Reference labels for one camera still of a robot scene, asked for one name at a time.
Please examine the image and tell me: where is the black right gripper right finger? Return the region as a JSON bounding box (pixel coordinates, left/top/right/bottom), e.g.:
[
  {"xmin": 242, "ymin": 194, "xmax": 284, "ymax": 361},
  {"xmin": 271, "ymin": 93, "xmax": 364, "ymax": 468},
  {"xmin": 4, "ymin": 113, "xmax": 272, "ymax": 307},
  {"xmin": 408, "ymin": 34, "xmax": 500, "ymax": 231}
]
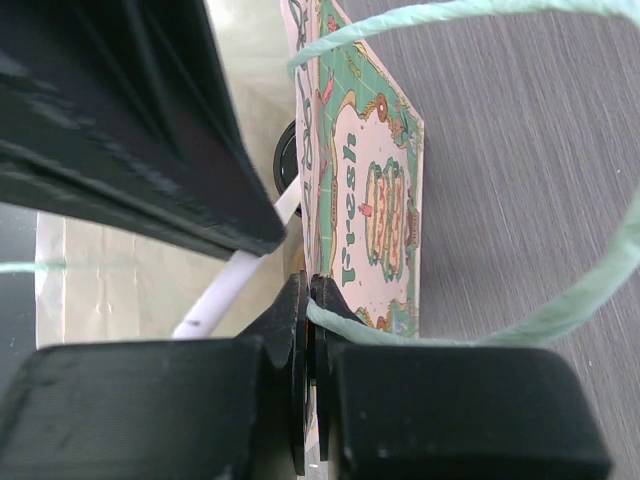
[{"xmin": 309, "ymin": 274, "xmax": 614, "ymax": 480}]

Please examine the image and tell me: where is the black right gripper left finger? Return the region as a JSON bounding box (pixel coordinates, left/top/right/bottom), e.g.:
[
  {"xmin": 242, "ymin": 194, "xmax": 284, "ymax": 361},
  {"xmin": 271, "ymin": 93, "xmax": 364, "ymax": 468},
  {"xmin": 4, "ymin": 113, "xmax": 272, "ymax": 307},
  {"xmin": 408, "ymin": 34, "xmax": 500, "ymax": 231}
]
[{"xmin": 1, "ymin": 274, "xmax": 308, "ymax": 479}]

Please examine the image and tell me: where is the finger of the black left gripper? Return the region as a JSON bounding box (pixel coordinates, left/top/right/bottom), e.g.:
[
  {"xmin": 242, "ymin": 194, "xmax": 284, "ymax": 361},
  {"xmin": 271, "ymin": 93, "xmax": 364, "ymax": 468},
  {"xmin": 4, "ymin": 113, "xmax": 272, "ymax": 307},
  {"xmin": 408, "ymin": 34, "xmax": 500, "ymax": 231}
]
[{"xmin": 1, "ymin": 1, "xmax": 286, "ymax": 258}]

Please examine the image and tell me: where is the black plastic cup lid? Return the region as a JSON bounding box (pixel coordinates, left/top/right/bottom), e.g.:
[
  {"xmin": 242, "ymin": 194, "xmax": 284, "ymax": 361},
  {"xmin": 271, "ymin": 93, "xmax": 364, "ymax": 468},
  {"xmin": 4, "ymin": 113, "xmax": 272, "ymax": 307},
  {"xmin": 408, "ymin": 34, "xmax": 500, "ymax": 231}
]
[{"xmin": 272, "ymin": 121, "xmax": 298, "ymax": 196}]

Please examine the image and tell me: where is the printed paper gift bag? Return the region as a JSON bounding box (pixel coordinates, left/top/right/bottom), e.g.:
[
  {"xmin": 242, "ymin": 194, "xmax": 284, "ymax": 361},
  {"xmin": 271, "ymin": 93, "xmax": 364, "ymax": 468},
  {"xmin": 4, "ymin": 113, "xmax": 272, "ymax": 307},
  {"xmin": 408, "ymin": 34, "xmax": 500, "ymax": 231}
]
[{"xmin": 0, "ymin": 0, "xmax": 640, "ymax": 480}]

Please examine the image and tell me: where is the white paper strip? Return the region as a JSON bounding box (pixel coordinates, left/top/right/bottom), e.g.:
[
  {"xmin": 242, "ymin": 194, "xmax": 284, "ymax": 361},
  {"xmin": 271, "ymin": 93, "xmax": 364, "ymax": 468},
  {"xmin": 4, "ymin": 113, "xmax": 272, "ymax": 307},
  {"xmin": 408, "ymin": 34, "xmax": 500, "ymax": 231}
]
[{"xmin": 172, "ymin": 251, "xmax": 284, "ymax": 340}]

